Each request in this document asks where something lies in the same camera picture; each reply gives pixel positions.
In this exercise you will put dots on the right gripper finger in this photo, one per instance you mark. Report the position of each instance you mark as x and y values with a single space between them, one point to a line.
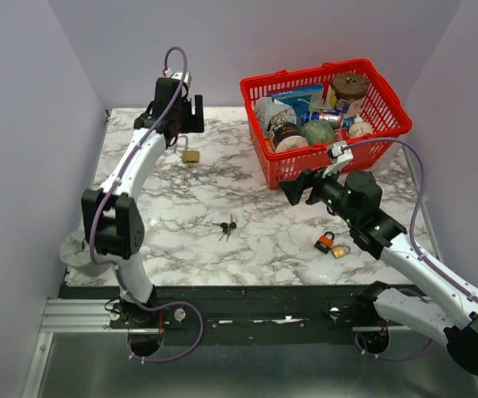
306 179
293 190

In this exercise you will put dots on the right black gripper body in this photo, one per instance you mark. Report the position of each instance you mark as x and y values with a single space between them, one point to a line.
329 190

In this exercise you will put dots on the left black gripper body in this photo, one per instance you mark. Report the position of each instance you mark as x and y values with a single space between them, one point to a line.
187 119

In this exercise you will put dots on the large brass padlock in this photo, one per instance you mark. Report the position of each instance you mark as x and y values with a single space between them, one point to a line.
189 156

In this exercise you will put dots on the orange black padlock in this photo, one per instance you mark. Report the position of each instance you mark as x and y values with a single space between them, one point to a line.
325 243

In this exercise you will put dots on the black headed key bunch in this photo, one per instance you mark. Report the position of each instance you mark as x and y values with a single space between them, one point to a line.
227 228

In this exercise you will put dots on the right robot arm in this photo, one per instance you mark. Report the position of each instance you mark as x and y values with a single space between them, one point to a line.
451 317

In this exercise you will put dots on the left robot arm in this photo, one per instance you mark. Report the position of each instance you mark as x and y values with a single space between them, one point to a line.
114 228

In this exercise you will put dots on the black label cup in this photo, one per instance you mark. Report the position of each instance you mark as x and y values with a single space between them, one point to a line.
286 137

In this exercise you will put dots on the green melon ball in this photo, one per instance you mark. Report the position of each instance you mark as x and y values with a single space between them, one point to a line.
317 132

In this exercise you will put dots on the red soda can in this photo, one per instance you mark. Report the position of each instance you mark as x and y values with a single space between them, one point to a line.
341 135

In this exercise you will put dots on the small brass padlock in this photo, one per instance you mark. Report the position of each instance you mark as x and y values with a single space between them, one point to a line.
340 251

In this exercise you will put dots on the blue soda can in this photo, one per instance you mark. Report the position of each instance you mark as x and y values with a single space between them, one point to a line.
336 121

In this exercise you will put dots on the white round bottle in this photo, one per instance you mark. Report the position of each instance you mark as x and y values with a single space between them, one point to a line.
359 128

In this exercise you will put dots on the white snack bag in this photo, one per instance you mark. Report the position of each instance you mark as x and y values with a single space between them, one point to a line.
271 112

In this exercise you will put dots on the blue book box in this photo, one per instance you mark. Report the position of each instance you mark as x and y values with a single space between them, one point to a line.
301 99

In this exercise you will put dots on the red plastic basket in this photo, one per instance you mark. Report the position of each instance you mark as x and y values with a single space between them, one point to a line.
381 108

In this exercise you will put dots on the brown lid canister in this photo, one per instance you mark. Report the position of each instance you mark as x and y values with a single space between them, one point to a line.
348 91

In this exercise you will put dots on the grey tape roll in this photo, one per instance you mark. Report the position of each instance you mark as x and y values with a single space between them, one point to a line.
75 253

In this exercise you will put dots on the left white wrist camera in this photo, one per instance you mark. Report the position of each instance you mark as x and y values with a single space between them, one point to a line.
186 78

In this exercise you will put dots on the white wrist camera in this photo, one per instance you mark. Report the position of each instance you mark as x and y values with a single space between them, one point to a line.
186 78
340 156

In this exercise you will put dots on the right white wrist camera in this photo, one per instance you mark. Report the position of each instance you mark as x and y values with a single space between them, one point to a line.
340 156

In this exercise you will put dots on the aluminium frame rail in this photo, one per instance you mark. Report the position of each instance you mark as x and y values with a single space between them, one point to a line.
63 316

